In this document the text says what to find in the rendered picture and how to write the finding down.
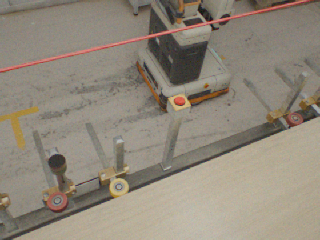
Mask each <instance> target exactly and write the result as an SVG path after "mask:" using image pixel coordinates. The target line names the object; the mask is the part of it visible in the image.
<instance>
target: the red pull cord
mask: <svg viewBox="0 0 320 240"><path fill-rule="evenodd" d="M311 1H314V0H304V1H299V2H293V3H289V4H286V5H280V6H276V7H272V8H267V9H263V10H258V11H252V12H250V13H246V14H240V15H235V16H233V17H228V18H222V19H218V20H216V21H209V22H205V23H202V24H198V25H192V26H188V27H182V28H179V29H175V30H171V31H164V32H162V33H158V34H152V35H147V36H144V37H140V38H134V39H130V40H127V41H121V42H117V43H114V44H108V45H104V46H100V47H94V48H91V49H87V50H82V51H76V52H73V53H70V54H63V55H59V56H56V57H52V58H46V59H42V60H39V61H33V62H29V63H24V64H22V65H16V66H12V67H7V68H2V69H0V73H1V72H4V71H10V70H14V69H18V68H23V67H28V66H31V65H37V64H40V63H44V62H48V61H54V60H57V59H61V58H67V57H72V56H74V55H78V54H84V53H88V52H91V51H97V50H101V49H105V48H108V47H114V46H118V45H124V44H127V43H131V42H135V41H141V40H144V39H148V38H154V37H158V36H161V35H165V34H171V33H175V32H178V31H184V30H188V29H192V28H195V27H201V26H204V25H211V24H214V23H218V22H222V21H228V20H231V19H235V18H241V17H245V16H248V15H254V14H258V13H261V12H264V11H270V10H275V9H278V8H283V7H288V6H291V5H298V4H300V3H305V2H311Z"/></svg>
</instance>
